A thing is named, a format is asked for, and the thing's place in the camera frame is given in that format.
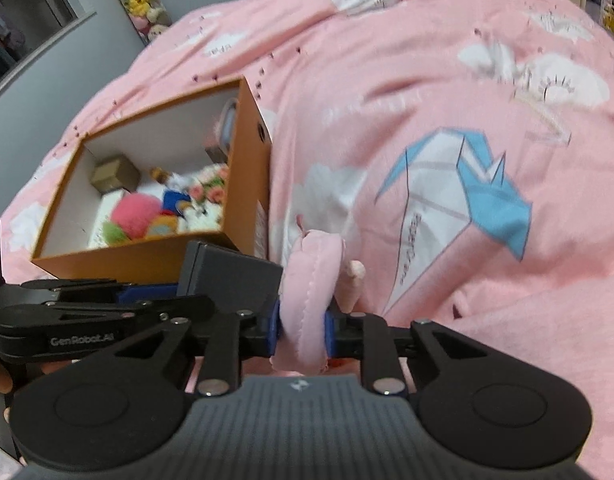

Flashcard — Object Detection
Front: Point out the white rectangular box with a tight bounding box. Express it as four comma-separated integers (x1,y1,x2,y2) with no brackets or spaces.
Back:
87,188,127,249

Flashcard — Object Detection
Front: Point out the dark grey box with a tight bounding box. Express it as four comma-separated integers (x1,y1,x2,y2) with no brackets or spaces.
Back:
169,242,282,321

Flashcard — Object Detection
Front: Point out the pink mini backpack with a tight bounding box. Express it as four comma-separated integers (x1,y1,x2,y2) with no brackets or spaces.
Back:
270,214,367,376

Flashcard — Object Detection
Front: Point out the pink green pompom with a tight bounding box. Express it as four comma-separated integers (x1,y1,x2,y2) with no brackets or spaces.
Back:
101,193,162,246

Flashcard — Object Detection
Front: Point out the gold glitter box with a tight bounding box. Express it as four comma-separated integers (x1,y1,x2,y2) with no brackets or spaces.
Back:
90,155,141,195

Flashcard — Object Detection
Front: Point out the blue orange plush doll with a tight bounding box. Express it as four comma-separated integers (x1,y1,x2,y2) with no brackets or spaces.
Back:
146,167,193,238

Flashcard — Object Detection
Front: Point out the white crochet flower sheep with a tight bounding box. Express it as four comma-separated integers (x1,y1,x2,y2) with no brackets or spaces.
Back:
182,164,229,232

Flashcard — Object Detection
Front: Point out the pink card wallet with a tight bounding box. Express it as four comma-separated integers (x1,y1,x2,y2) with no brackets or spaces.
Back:
216,99,239,153

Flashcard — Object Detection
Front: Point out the picture card box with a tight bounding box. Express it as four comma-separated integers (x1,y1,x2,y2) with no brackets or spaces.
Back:
204,144,228,164

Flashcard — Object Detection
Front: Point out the person left hand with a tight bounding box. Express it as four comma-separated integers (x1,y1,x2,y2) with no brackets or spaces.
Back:
0,358,74,418

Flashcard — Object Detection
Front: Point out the orange cardboard box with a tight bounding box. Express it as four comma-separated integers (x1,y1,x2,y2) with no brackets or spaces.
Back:
30,78,271,284

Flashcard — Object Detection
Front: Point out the pink cloud duvet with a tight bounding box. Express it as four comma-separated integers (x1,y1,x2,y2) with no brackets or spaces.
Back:
1,0,614,479

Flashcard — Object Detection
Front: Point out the window frame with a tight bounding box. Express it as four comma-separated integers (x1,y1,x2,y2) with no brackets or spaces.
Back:
0,0,97,99

